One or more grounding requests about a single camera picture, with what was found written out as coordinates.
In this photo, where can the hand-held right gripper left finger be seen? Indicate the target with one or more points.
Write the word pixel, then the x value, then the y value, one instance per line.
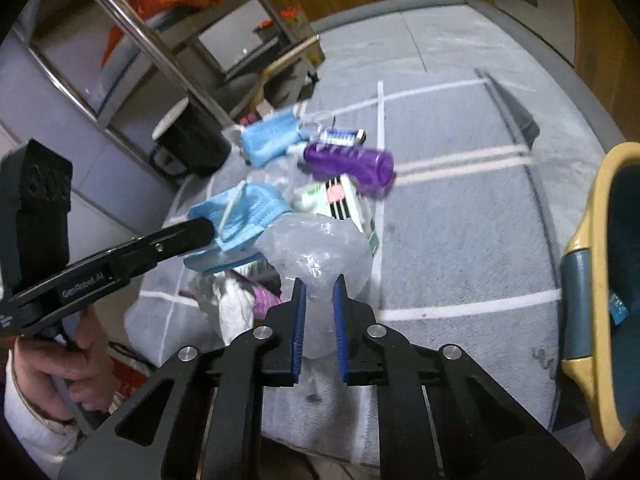
pixel 299 332

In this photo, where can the clear plastic bag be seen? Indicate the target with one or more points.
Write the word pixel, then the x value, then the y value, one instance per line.
pixel 315 250

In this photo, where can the teal bin with yellow rim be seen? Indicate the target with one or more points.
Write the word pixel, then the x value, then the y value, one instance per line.
pixel 600 260

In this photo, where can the metal shelf rack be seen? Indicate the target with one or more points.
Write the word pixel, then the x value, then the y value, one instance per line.
pixel 150 50

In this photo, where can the cardboard box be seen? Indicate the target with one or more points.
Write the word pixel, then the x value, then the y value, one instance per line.
pixel 297 25

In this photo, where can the black mug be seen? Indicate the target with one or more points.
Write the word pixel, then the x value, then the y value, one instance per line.
pixel 192 140

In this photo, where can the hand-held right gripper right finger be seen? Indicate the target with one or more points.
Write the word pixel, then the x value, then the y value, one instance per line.
pixel 341 332

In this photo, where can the translucent white plastic bag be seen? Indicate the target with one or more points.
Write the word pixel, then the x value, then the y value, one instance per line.
pixel 165 325

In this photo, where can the blue face mask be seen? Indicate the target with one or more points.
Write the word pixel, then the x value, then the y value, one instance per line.
pixel 270 137
pixel 245 210

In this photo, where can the white green medicine box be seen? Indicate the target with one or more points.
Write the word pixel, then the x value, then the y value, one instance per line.
pixel 345 200

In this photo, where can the white tissue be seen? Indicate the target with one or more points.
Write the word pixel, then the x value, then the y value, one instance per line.
pixel 232 310

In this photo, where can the small blue white bottle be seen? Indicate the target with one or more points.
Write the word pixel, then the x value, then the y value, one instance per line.
pixel 340 136

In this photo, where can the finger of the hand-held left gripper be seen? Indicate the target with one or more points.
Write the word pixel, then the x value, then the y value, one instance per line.
pixel 175 242

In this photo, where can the purple plastic bottle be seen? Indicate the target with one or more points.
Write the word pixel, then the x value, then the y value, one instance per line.
pixel 350 165

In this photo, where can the person's left forearm white sleeve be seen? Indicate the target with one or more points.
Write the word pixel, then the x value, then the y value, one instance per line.
pixel 30 435

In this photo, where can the person's left hand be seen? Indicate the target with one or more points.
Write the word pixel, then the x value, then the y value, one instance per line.
pixel 47 365

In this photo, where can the purple wrapper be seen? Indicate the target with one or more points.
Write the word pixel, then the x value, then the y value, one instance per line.
pixel 265 300

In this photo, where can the grey striped tablecloth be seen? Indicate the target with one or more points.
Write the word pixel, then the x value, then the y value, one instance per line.
pixel 460 230

